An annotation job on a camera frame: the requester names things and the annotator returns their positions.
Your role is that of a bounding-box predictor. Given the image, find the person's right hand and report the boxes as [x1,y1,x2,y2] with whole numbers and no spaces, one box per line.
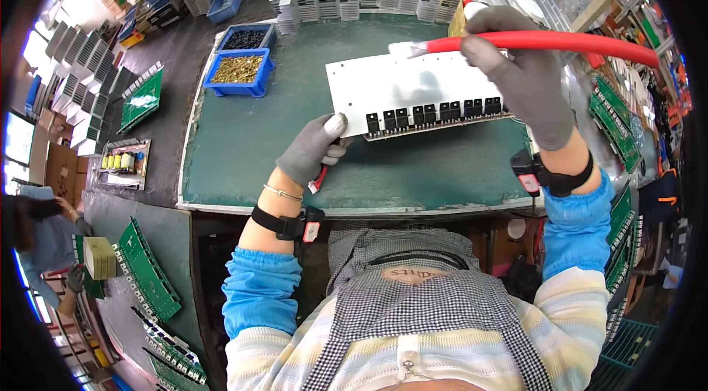
[461,5,579,152]

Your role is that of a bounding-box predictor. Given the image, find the person's left hand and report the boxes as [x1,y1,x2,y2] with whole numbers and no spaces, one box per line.
[275,113,354,188]

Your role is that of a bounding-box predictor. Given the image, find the red handled brush white bristles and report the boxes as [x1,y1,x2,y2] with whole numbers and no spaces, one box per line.
[388,31,662,69]

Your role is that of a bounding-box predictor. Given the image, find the aluminium plate circuit board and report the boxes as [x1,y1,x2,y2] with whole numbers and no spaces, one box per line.
[325,50,516,142]

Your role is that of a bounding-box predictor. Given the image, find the green table mat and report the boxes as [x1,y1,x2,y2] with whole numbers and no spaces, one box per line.
[177,14,547,216]

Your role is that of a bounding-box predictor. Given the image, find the black wrist band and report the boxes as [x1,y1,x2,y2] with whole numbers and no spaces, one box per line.
[251,204,326,244]
[510,149,595,199]

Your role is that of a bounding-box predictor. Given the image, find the white round lid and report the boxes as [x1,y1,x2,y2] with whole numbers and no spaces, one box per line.
[514,0,546,22]

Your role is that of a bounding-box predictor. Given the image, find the rack of green circuit boards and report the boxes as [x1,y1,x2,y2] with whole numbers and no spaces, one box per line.
[587,72,647,345]

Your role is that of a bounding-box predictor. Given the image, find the blue bin of brass screws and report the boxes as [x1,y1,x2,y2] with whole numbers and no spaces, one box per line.
[202,48,276,98]

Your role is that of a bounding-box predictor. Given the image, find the blue bin of black screws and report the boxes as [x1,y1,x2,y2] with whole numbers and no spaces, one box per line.
[215,23,278,54]

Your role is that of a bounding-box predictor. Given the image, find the blue bin of silver parts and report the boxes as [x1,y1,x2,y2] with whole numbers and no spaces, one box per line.
[206,0,246,25]

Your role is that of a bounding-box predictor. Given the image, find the stack of green circuit boards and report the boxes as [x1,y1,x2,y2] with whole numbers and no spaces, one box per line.
[116,61,165,135]

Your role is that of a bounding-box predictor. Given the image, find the board with yellow capacitors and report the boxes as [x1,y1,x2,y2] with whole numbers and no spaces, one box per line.
[98,138,152,191]

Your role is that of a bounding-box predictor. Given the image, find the green board with white connectors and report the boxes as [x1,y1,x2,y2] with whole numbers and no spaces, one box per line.
[113,217,183,325]

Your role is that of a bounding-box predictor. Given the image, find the person's body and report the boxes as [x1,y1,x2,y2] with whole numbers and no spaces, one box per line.
[223,222,612,391]

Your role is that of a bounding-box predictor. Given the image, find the tan block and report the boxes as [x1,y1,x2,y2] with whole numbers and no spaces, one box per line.
[83,236,118,281]

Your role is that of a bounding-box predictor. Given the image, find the pile of finned heat sinks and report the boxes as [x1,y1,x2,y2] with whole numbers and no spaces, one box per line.
[44,20,140,158]

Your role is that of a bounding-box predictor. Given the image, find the pile of green transistor boards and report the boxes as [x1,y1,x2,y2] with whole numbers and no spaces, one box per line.
[131,305,211,391]

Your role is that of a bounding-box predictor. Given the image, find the cardboard boxes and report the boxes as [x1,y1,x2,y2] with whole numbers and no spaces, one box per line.
[29,108,90,205]

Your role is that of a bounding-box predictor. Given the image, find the green plastic crate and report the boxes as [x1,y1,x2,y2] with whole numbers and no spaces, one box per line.
[599,317,660,371]

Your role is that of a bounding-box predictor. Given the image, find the red wire white connector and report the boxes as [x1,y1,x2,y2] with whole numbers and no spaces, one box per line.
[308,165,329,195]

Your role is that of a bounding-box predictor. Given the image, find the silver bracelet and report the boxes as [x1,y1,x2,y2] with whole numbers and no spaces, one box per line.
[263,183,304,203]

